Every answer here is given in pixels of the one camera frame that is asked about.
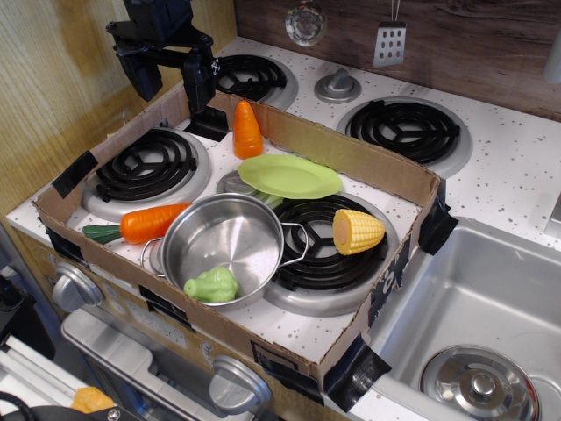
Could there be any grey faucet base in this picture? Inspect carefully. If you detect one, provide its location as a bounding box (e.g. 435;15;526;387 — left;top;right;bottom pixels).
543;30;561;84

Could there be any stainless steel pot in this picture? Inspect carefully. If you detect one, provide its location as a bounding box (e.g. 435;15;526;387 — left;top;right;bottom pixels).
140;193;309;311

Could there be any black cable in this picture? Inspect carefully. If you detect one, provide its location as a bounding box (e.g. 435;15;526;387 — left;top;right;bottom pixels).
0;389;40;421

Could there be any back right stove burner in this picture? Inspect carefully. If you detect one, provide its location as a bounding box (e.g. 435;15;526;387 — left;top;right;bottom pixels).
337;96;473;179

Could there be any light green plastic plate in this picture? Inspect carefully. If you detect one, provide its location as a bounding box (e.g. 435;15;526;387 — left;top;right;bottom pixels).
238;154;343;199

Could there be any steel pot lid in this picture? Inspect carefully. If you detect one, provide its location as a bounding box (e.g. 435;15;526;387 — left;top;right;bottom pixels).
419;346;542;420

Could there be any orange yellow object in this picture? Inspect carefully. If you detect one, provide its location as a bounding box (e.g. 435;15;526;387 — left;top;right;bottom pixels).
70;386;115;414

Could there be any silver left oven knob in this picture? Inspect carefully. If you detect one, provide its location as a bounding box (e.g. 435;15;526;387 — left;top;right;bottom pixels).
52;262;104;313

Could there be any front right stove burner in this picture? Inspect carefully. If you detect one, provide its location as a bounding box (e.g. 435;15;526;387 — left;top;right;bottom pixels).
265;193;400;317

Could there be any silver right oven knob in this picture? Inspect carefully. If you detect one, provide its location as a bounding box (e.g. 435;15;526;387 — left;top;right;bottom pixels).
209;354;272;415

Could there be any back left stove burner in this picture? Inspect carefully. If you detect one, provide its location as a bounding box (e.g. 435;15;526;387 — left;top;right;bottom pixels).
215;54;299;111

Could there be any orange toy carrot with leaves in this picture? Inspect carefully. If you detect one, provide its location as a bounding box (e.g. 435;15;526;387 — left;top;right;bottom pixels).
82;203;190;245

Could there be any hanging silver spatula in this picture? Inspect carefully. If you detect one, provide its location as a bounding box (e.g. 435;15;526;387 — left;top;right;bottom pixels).
373;1;407;68

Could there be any yellow toy corn cob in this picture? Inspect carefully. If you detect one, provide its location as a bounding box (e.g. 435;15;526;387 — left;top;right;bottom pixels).
332;209;386;255

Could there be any stove burner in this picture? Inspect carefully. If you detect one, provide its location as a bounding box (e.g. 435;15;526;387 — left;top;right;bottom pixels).
337;96;473;179
82;127;211;222
265;193;400;317
215;54;299;111

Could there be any cardboard fence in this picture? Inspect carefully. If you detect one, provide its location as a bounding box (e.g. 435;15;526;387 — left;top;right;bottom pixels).
32;82;459;414

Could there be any silver sink basin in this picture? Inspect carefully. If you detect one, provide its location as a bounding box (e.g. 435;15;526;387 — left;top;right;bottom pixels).
372;218;560;420

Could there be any silver center stove knob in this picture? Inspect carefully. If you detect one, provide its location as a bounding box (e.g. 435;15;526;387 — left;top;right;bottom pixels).
216;170;258;196

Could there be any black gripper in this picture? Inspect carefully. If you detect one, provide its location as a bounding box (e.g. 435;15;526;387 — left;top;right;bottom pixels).
106;1;219;112

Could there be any silver top stove knob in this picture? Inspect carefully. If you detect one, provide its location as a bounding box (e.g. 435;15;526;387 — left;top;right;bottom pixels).
314;68;362;103

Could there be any front left stove burner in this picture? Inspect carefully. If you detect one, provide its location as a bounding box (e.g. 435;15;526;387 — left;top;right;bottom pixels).
82;127;211;222

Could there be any hanging silver strainer ladle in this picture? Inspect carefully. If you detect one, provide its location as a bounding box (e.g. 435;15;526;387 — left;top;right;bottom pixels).
285;1;328;47

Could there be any silver oven knob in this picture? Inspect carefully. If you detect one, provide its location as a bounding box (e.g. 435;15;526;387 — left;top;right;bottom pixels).
52;262;104;313
209;354;272;415

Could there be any silver stove knob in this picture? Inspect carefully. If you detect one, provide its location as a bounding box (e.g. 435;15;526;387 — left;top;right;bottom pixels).
216;170;258;196
314;68;362;103

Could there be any orange toy carrot tip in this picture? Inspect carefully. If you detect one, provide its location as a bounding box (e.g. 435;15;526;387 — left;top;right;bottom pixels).
233;100;264;159

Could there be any silver oven door handle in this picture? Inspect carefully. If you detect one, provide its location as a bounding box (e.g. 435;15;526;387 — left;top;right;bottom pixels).
62;310;278;420

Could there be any green toy broccoli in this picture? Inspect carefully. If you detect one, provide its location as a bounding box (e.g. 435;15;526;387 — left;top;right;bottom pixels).
183;267;239;303

